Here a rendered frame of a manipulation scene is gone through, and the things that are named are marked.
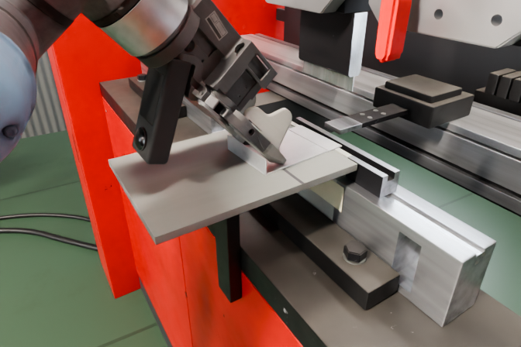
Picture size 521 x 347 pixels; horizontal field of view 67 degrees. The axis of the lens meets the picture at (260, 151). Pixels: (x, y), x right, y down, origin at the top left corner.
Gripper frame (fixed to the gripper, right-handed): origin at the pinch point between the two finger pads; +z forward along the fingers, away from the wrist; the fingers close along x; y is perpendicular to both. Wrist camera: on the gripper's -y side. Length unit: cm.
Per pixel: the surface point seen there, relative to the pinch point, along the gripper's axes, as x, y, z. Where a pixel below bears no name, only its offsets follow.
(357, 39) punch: -4.7, 17.0, -3.5
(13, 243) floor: 147, -94, 52
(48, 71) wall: 269, -29, 47
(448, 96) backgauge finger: -5.0, 26.9, 20.5
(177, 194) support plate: -1.8, -10.0, -7.6
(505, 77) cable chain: -6.8, 38.3, 28.9
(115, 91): 75, -7, 12
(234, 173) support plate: -1.7, -4.3, -2.7
